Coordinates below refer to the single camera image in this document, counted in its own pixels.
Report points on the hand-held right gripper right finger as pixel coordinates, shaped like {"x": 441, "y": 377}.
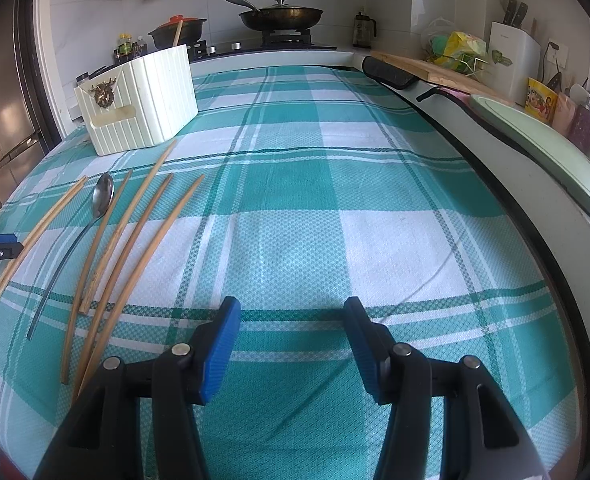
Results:
{"x": 365, "y": 355}

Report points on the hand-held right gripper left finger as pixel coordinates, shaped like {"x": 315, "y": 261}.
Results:
{"x": 220, "y": 355}

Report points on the wall socket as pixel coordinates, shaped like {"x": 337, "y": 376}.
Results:
{"x": 557, "y": 55}

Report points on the white knife block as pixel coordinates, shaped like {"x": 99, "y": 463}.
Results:
{"x": 517, "y": 70}

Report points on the purple glitter cup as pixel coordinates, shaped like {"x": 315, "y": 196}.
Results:
{"x": 585, "y": 127}

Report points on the dark sauce bottle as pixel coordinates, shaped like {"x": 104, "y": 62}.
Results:
{"x": 140, "y": 46}

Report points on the glass pitcher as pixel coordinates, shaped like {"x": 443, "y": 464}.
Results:
{"x": 364, "y": 30}

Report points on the wooden chopstick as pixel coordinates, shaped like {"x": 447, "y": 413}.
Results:
{"x": 146, "y": 270}
{"x": 45, "y": 220}
{"x": 137, "y": 207}
{"x": 104, "y": 240}
{"x": 126, "y": 255}
{"x": 25, "y": 256}
{"x": 177, "y": 35}

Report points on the green and white plastic bag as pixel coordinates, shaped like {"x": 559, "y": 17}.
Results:
{"x": 437, "y": 35}

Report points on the yellow plastic bag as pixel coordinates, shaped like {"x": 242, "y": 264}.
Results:
{"x": 465, "y": 47}

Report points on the teal plaid tablecloth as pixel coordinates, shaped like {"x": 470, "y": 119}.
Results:
{"x": 300, "y": 200}

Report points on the black gas stove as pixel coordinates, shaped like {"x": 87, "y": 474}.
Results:
{"x": 255, "y": 46}

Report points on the black frying pan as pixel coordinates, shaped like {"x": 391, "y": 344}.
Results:
{"x": 280, "y": 20}

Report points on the yellow cap condiment bottle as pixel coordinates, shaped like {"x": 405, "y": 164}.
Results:
{"x": 123, "y": 47}

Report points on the glass pan lid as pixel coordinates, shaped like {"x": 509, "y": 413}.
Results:
{"x": 280, "y": 2}

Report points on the light green cutting board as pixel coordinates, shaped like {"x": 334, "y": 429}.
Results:
{"x": 540, "y": 140}

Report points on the wooden cutting board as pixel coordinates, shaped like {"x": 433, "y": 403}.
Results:
{"x": 445, "y": 77}

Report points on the pink cup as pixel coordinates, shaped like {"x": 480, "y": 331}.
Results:
{"x": 564, "y": 115}

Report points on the white ribbed storage box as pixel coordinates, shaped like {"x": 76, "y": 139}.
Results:
{"x": 145, "y": 100}

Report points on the yellow printed cup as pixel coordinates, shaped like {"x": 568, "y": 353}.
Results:
{"x": 541, "y": 101}

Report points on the black oblong pad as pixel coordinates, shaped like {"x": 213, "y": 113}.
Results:
{"x": 387, "y": 72}

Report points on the small black cap jar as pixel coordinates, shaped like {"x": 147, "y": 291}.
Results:
{"x": 82, "y": 79}

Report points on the stainless steel refrigerator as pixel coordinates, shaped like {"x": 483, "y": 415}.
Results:
{"x": 5, "y": 85}

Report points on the black clay pot red lid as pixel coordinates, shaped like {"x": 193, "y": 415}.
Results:
{"x": 175, "y": 32}

